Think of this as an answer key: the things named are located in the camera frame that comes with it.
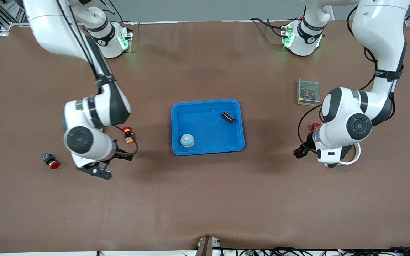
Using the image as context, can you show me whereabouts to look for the blue bell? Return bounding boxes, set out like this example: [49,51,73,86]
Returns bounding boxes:
[180,134,195,148]

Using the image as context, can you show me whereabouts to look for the blue plastic tray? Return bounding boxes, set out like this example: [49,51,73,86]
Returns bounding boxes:
[171,99,245,156]

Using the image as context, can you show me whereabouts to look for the white curved plastic piece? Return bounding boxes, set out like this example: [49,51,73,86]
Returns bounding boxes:
[337,142,362,166]

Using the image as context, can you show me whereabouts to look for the metal mesh power supply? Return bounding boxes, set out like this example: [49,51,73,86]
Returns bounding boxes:
[296,79,320,106]

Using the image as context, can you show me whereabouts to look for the brown table mat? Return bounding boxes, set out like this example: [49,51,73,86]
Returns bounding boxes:
[0,20,410,254]

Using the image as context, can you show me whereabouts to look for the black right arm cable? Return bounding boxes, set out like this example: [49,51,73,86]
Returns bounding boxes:
[56,0,138,156]

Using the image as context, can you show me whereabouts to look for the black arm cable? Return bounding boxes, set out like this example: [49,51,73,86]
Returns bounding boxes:
[56,0,138,156]
[297,6,379,150]

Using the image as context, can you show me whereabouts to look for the orange red emergency stop switch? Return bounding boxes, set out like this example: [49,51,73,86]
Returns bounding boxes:
[122,126,135,144]

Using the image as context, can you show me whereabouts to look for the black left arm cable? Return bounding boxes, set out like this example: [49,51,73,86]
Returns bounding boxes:
[297,6,379,150]

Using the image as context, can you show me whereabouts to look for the red push button switch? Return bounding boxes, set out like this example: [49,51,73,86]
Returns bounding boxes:
[41,153,60,169]

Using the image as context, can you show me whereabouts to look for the black cable bundle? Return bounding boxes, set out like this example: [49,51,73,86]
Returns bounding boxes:
[223,247,410,256]

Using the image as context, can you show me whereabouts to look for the metal table edge bracket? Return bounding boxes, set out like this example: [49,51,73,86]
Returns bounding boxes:
[196,236,222,256]

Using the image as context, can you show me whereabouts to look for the black cable at left base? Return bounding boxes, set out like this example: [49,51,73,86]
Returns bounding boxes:
[250,17,288,38]

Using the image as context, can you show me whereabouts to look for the black cable at base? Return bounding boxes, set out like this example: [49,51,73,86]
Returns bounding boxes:
[111,0,134,25]
[250,17,288,38]

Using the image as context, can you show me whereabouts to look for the black cable at right base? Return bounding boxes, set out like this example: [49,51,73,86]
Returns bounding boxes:
[111,0,134,25]

